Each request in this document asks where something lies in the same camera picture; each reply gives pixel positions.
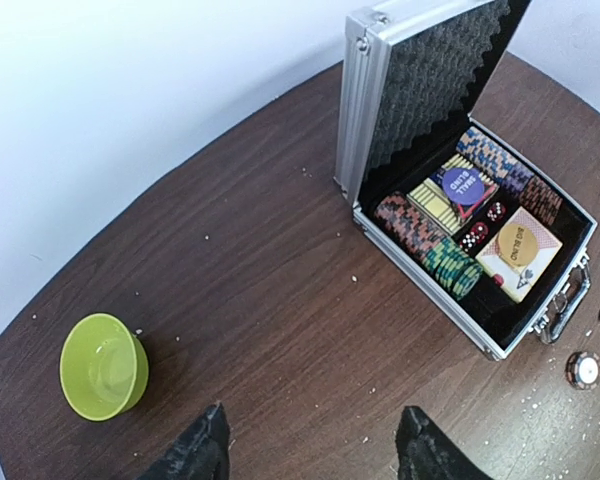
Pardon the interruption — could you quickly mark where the aluminium poker case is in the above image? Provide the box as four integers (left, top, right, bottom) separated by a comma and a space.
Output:
335, 1, 597, 360

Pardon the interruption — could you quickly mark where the gold dealer button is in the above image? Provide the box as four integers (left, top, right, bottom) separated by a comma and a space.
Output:
497, 223, 539, 267

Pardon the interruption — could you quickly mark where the green bowl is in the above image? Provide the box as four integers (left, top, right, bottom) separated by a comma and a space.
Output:
59, 313, 149, 422

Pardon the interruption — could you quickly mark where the yellow blue card box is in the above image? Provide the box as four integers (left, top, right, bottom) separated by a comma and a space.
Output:
408, 154, 498, 235

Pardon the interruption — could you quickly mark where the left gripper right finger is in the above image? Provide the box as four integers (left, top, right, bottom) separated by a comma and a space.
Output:
395, 406, 491, 480

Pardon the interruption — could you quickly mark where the chip row in case right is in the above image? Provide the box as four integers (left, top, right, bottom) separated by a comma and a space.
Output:
456, 127, 563, 226

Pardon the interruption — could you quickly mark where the red die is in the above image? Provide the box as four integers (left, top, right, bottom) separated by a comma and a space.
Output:
486, 201, 507, 223

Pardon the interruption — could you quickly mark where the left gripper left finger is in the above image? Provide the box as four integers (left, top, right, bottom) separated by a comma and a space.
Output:
139, 403, 230, 480

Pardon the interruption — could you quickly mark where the purple round button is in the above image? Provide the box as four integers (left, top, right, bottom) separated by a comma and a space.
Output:
442, 167, 485, 206

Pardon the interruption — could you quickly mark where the chip row in case left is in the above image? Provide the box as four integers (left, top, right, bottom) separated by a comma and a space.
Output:
374, 192, 483, 300

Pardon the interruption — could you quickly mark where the card deck in case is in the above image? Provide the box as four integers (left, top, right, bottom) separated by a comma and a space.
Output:
476, 207, 563, 303

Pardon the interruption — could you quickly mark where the chip row in case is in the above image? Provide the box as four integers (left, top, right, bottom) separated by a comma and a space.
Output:
456, 127, 563, 226
374, 192, 483, 300

